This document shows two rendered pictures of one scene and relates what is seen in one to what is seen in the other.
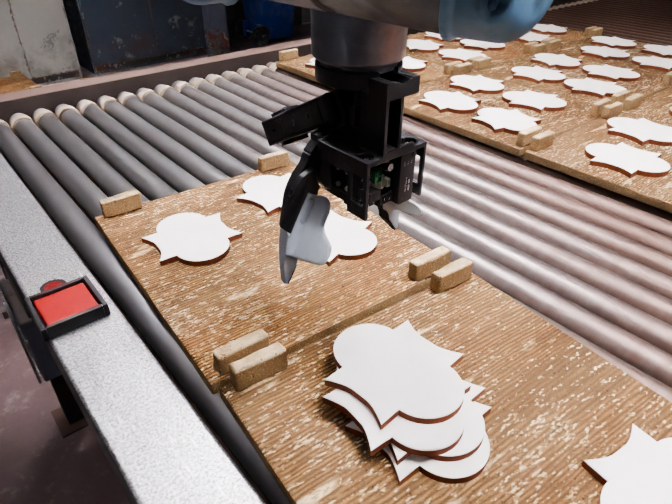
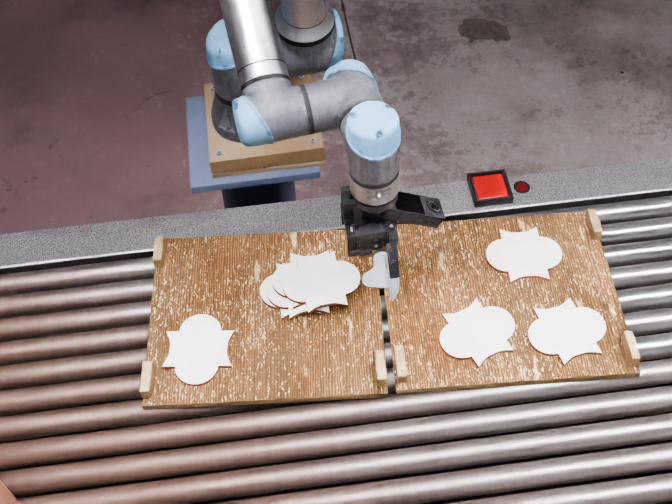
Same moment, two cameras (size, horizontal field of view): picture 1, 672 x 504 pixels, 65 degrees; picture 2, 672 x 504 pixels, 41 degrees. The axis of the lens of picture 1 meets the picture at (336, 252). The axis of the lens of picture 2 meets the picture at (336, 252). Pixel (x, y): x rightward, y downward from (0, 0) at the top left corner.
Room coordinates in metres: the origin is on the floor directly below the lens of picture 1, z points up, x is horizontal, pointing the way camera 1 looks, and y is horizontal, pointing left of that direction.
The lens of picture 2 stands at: (0.89, -0.79, 2.28)
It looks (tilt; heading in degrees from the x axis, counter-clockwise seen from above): 53 degrees down; 124
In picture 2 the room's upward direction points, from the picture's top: 3 degrees counter-clockwise
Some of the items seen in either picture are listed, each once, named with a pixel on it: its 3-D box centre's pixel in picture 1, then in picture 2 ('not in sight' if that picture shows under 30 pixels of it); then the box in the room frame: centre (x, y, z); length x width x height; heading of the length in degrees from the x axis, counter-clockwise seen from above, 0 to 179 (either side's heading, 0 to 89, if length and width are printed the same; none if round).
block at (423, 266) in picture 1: (429, 263); (400, 364); (0.55, -0.12, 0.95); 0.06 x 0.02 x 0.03; 126
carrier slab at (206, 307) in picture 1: (262, 243); (500, 296); (0.63, 0.10, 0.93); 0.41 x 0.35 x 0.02; 36
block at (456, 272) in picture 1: (451, 274); (380, 368); (0.53, -0.14, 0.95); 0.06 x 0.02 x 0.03; 125
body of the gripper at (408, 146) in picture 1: (362, 134); (370, 215); (0.44, -0.02, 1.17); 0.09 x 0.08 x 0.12; 41
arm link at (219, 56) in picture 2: not in sight; (241, 55); (-0.02, 0.25, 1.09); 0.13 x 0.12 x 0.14; 47
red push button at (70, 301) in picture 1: (67, 307); (489, 188); (0.50, 0.33, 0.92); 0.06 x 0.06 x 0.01; 40
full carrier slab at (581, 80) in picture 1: (572, 73); not in sight; (1.45, -0.63, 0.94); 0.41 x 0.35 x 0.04; 39
